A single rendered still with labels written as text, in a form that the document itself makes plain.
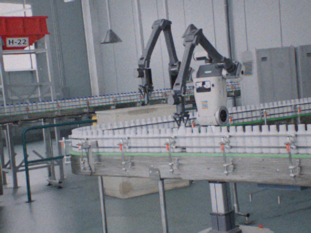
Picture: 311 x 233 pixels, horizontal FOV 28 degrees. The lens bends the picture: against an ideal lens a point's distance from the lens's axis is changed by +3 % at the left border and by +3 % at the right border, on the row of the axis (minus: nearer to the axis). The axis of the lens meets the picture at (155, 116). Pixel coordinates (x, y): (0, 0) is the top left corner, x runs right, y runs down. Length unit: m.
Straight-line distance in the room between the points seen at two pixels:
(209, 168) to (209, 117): 0.81
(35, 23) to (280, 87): 4.22
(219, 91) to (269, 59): 5.55
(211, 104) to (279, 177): 1.17
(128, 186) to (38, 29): 3.67
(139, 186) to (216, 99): 3.83
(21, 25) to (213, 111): 6.39
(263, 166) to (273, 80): 6.54
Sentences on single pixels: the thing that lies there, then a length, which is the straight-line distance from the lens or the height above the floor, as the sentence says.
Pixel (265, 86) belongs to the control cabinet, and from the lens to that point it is 10.14.
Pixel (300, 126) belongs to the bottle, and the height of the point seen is 1.15.
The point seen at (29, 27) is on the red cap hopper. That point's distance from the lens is 10.70.
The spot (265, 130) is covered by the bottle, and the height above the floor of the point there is 1.14.
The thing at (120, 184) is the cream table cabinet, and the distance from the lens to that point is 8.22.
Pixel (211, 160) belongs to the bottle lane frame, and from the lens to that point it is 3.98.
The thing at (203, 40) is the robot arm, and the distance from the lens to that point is 4.37.
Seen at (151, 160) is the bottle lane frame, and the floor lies 0.95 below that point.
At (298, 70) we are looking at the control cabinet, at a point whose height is 1.47.
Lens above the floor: 1.48
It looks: 3 degrees down
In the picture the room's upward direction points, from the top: 6 degrees counter-clockwise
